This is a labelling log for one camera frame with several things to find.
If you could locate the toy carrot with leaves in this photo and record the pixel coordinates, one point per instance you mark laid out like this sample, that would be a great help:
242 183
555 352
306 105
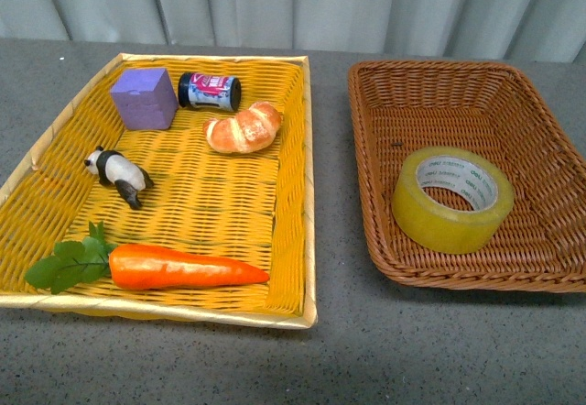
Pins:
135 266

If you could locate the toy panda figure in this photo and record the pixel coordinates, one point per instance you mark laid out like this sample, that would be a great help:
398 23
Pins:
113 168

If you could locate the purple foam block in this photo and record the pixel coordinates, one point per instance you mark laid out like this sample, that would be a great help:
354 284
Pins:
145 99

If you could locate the brown wicker basket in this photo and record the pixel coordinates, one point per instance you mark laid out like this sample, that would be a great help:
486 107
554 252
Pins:
493 110

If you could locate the yellow tape roll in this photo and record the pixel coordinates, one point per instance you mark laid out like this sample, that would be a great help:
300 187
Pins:
437 226

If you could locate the yellow wicker basket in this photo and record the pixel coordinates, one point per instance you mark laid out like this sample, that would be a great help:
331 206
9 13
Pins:
258 207

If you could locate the small dark jar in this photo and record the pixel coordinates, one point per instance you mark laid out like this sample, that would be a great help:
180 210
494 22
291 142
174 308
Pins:
197 90

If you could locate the grey curtain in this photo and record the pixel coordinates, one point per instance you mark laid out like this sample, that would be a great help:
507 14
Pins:
541 30

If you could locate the toy croissant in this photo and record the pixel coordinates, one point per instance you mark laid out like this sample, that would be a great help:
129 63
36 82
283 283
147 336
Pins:
249 130

